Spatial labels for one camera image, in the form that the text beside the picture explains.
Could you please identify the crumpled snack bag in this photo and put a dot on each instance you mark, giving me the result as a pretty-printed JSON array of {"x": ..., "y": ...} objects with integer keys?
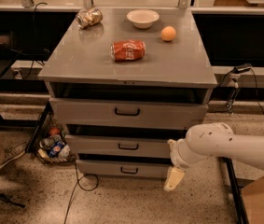
[{"x": 89, "y": 17}]

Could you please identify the orange fruit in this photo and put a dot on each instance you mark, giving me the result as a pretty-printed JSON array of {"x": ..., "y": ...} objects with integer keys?
[{"x": 168, "y": 34}]

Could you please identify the grey top drawer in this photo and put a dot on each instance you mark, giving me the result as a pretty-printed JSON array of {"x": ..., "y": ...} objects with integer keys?
[{"x": 128, "y": 114}]

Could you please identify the grey drawer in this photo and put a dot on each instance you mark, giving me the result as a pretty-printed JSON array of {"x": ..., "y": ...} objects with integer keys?
[
  {"x": 128, "y": 114},
  {"x": 117, "y": 168},
  {"x": 98, "y": 146}
]

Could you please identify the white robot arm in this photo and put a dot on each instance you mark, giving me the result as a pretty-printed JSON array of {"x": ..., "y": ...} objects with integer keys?
[{"x": 213, "y": 139}]

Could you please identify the grey bottom drawer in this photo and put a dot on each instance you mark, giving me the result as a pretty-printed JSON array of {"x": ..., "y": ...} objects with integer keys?
[{"x": 117, "y": 168}]

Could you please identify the red cola can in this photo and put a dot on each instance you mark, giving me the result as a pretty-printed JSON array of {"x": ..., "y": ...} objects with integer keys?
[{"x": 128, "y": 50}]

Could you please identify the white bowl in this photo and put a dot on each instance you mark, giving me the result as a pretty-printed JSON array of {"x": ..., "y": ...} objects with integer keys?
[{"x": 142, "y": 18}]

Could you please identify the blue soda can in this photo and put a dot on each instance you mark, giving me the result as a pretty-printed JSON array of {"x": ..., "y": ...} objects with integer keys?
[{"x": 55, "y": 149}]

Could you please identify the red apple in basket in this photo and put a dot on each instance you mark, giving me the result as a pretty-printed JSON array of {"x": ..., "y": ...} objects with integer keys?
[{"x": 54, "y": 130}]

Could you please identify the wire basket with items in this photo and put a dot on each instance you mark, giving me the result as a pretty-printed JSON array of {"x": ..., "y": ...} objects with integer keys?
[{"x": 51, "y": 146}]

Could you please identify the grey drawer cabinet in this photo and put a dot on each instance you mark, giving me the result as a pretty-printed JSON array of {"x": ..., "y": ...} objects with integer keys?
[{"x": 121, "y": 92}]

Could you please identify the black metal frame leg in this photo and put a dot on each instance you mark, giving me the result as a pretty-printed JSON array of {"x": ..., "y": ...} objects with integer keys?
[{"x": 236, "y": 193}]

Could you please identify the grey sneaker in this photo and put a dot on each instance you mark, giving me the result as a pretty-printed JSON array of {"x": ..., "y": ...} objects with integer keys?
[{"x": 12, "y": 154}]

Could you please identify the black power adapter with cable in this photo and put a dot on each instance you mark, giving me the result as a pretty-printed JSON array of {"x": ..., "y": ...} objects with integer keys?
[{"x": 242, "y": 83}]

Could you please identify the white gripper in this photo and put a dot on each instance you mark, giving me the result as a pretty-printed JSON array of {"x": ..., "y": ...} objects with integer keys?
[{"x": 177, "y": 153}]

